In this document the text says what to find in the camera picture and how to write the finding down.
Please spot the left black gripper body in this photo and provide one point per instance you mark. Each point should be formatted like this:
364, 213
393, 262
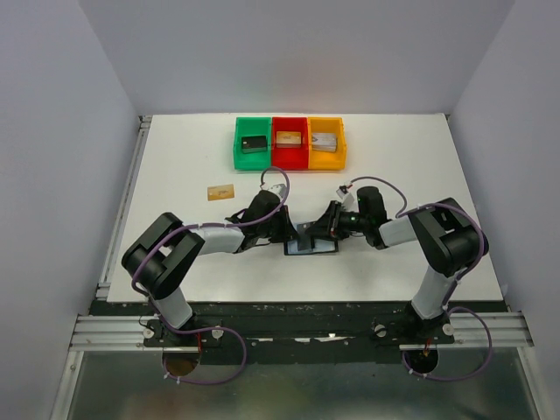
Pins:
277, 230

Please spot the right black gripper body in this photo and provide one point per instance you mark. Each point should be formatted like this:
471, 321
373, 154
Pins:
349, 222

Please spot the black leather card holder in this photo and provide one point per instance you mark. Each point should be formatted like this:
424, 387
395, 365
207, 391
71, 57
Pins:
322, 246

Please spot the black credit card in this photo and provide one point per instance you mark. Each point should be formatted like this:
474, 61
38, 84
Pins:
305, 242

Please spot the gold VIP card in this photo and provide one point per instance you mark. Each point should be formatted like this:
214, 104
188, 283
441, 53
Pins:
220, 192

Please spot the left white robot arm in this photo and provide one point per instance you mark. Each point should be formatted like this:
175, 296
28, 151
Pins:
160, 258

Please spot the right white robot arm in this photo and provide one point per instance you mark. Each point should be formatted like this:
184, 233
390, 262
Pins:
451, 241

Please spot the silver card in orange bin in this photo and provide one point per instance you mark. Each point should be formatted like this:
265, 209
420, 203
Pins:
324, 141

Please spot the black card in green bin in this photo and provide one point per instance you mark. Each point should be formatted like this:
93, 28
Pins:
254, 144

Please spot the gold card in red bin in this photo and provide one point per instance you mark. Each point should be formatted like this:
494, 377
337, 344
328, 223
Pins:
288, 139

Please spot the orange plastic bin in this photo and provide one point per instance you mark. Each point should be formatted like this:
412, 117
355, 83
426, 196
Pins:
326, 161

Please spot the red plastic bin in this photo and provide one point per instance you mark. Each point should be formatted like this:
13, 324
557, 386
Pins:
293, 159

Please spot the green plastic bin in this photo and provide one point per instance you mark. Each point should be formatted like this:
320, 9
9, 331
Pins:
251, 126

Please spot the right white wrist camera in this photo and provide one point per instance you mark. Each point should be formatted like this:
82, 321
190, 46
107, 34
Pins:
346, 199

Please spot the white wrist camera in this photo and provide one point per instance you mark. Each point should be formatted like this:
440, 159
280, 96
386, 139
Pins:
279, 190
346, 199

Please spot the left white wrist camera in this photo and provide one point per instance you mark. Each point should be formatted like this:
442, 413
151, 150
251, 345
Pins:
279, 190

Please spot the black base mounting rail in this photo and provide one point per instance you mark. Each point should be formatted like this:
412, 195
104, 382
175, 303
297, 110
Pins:
297, 332

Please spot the aluminium frame rail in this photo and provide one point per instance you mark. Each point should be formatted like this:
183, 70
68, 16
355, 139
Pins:
68, 381

